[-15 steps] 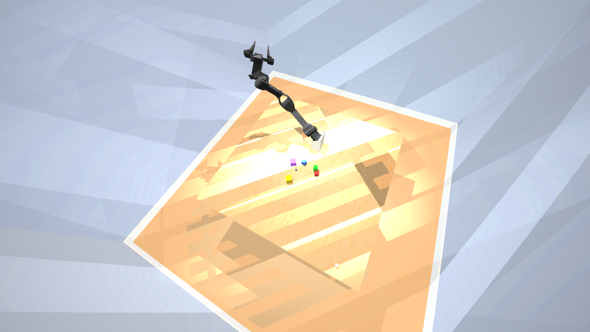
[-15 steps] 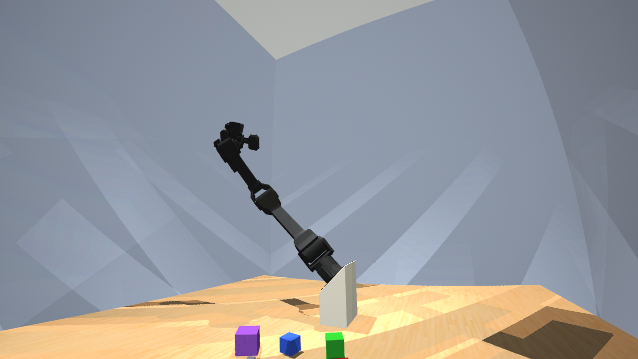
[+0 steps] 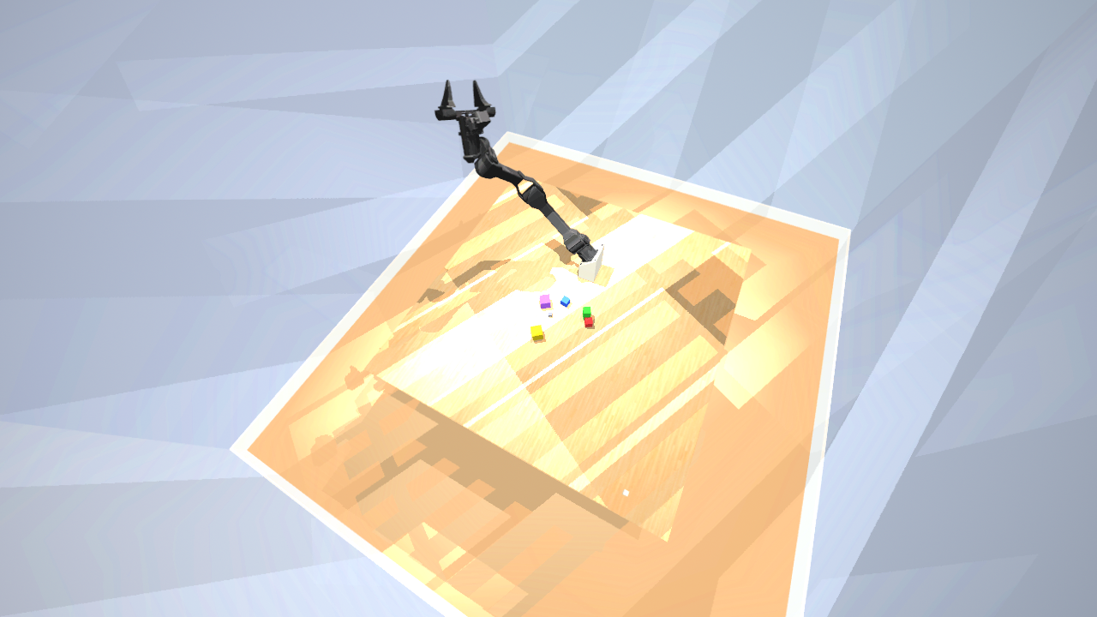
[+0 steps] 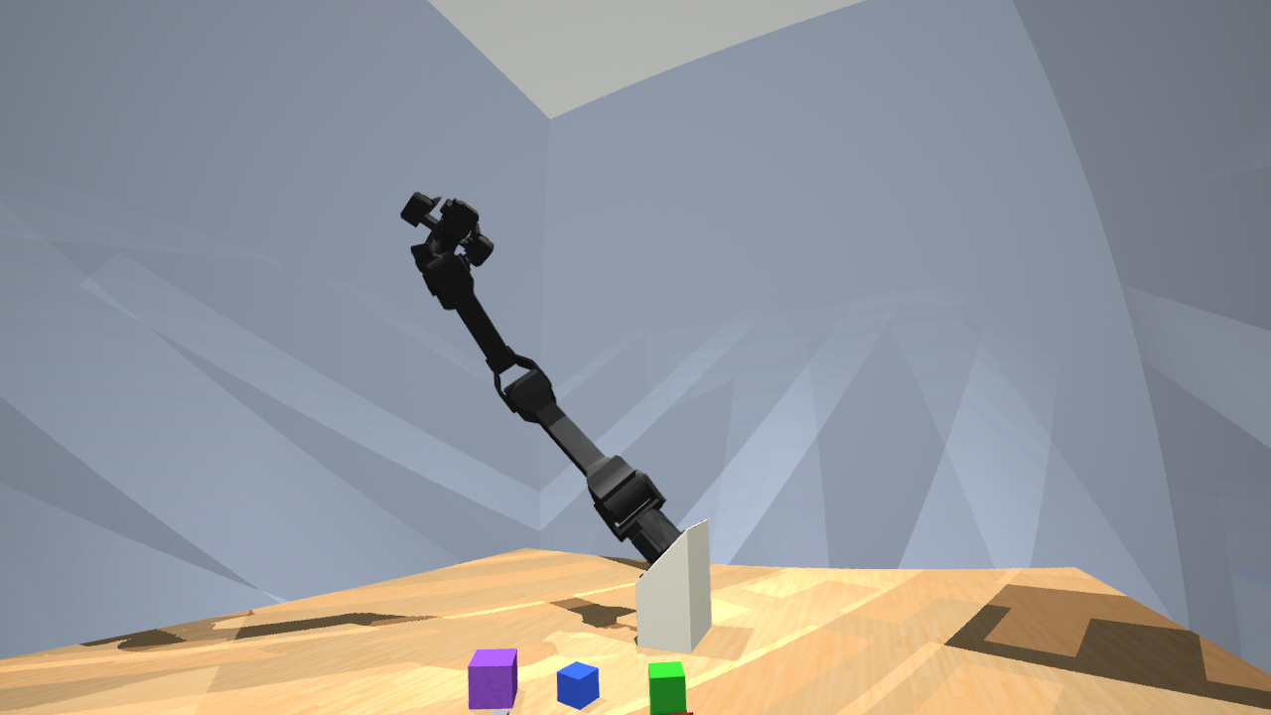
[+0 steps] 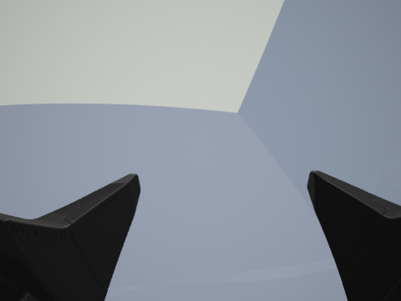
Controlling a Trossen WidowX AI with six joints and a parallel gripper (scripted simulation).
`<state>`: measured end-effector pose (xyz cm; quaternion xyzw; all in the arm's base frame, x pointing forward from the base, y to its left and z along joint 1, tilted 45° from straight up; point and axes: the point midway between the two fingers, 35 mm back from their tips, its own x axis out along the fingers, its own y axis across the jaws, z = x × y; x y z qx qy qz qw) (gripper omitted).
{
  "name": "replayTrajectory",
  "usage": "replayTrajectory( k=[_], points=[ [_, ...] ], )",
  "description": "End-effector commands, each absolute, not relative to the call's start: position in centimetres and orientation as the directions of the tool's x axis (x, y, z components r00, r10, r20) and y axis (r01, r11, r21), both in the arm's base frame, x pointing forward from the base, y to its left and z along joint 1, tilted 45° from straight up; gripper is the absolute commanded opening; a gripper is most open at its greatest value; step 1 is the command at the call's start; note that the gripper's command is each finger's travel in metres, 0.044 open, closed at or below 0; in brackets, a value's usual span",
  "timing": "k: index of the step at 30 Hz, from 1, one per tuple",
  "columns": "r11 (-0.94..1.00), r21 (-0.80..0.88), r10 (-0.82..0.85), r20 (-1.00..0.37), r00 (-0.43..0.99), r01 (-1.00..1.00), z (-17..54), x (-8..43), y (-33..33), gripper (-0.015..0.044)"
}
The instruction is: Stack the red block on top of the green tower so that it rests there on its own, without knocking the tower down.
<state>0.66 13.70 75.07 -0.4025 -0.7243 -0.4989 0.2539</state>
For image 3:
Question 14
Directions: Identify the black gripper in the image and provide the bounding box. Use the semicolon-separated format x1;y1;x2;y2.
436;80;495;141

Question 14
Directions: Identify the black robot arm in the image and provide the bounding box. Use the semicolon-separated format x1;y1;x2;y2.
462;111;598;262

